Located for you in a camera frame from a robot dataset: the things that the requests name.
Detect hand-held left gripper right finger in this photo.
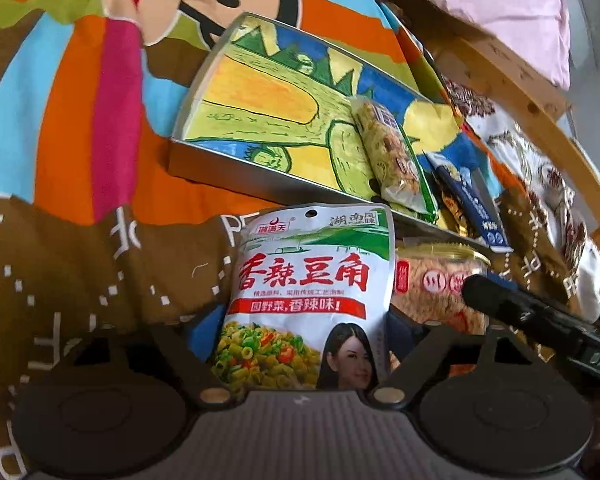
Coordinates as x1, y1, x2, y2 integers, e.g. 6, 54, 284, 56
370, 310, 536, 408

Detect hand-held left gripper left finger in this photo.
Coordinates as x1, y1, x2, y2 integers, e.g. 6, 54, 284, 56
72, 305, 233, 406

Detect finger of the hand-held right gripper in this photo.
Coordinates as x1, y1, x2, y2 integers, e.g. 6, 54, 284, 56
462, 274, 600, 401

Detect red label clear snack packet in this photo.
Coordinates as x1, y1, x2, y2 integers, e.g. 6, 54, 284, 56
390, 244, 492, 361

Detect white green bean snack packet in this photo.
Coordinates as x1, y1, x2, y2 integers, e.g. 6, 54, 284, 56
212, 203, 396, 392

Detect blue snack packet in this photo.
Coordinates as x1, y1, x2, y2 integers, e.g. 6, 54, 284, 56
424, 150, 514, 254

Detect long clear crispy snack packet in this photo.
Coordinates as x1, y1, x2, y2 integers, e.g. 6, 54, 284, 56
351, 97, 437, 222

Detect cartoon printed tin box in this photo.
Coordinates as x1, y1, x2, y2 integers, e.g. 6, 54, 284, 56
170, 12, 512, 254

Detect brown cartoon printed blanket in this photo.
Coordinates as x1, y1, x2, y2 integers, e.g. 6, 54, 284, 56
0, 0, 586, 480

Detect pink bed sheet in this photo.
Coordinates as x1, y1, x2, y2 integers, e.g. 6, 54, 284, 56
350, 0, 573, 91

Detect wooden bed frame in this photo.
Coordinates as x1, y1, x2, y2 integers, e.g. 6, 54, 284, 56
420, 35, 600, 251

